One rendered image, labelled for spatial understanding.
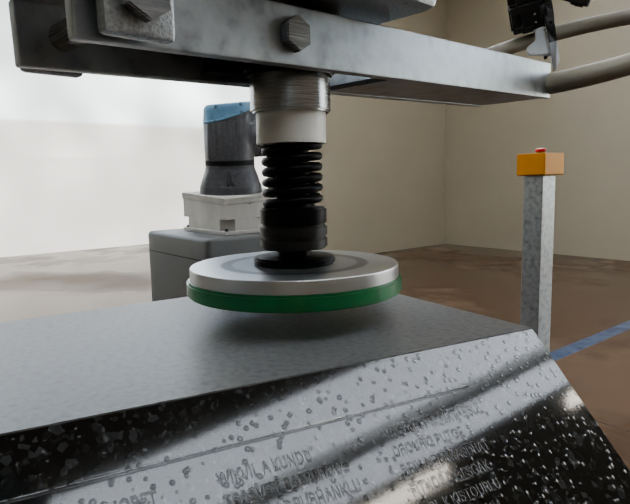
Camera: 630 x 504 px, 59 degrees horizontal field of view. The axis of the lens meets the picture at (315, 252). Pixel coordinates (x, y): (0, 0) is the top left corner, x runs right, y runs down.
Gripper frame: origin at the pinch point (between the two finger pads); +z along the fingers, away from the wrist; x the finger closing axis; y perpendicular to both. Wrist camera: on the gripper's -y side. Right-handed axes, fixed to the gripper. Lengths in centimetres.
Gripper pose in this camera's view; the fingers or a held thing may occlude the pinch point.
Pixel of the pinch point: (553, 64)
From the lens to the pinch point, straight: 138.1
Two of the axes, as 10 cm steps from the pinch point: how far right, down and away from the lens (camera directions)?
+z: 3.0, 8.8, 3.8
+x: -2.2, 4.5, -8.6
